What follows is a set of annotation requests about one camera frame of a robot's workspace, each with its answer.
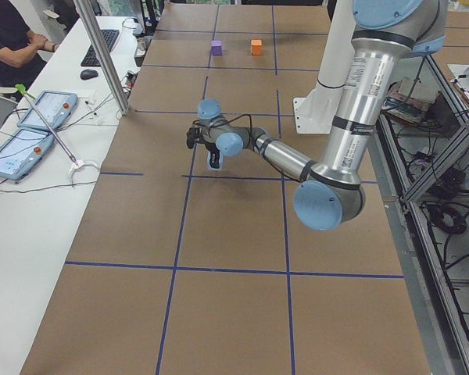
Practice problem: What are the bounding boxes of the teach pendant tablet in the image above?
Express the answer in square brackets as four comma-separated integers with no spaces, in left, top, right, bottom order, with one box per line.
[0,128,54,180]
[17,90,78,131]

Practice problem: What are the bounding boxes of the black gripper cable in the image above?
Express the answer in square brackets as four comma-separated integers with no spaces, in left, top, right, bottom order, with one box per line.
[193,113,259,145]

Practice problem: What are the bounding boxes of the aluminium frame post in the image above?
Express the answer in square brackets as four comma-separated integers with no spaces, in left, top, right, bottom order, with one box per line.
[73,0,130,116]

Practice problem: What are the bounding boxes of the black computer mouse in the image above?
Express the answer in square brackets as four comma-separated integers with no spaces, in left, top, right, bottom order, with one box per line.
[80,69,98,80]

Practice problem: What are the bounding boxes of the white side table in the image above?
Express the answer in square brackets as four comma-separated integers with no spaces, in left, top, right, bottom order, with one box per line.
[0,15,149,375]

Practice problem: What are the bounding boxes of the purple foam block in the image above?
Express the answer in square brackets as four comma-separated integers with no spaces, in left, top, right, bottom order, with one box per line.
[210,40,223,56]

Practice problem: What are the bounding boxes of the seated person in black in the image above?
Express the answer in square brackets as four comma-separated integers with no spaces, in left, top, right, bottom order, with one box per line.
[0,0,59,88]

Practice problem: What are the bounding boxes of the black computer keyboard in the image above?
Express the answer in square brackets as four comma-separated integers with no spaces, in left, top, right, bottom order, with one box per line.
[80,29,120,67]

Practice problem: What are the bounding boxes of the metal reacher grabber stick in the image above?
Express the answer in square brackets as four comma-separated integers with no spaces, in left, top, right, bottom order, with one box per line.
[13,84,99,180]

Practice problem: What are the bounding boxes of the metal cup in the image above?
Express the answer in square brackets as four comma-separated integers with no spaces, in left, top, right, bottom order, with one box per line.
[135,37,147,56]

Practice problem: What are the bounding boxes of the light blue foam block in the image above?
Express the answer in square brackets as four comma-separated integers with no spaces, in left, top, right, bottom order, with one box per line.
[207,152,224,171]

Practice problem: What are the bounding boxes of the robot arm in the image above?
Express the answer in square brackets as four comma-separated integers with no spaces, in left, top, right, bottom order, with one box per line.
[186,1,447,230]

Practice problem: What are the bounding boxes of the aluminium frame rail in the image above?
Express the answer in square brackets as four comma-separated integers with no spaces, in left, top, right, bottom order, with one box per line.
[377,54,469,375]

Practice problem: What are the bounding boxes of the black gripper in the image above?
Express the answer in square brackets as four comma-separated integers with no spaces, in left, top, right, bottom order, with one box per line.
[186,124,221,168]

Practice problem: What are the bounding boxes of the lower teach pendant tablet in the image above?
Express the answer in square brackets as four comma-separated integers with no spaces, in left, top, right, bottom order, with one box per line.
[0,128,54,180]

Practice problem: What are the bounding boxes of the upper teach pendant tablet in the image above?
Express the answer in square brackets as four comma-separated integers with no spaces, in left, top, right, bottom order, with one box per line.
[17,90,78,131]

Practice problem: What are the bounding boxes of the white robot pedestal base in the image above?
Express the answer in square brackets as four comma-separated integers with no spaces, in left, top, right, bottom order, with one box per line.
[293,0,356,134]

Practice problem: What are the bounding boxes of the orange foam block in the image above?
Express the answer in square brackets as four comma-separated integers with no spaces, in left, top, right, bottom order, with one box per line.
[250,39,263,55]

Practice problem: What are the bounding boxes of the coiled black floor cables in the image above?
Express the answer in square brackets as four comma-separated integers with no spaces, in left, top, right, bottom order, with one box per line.
[425,202,469,236]

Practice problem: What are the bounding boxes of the stack of books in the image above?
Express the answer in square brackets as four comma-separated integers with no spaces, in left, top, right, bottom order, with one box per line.
[382,77,439,123]

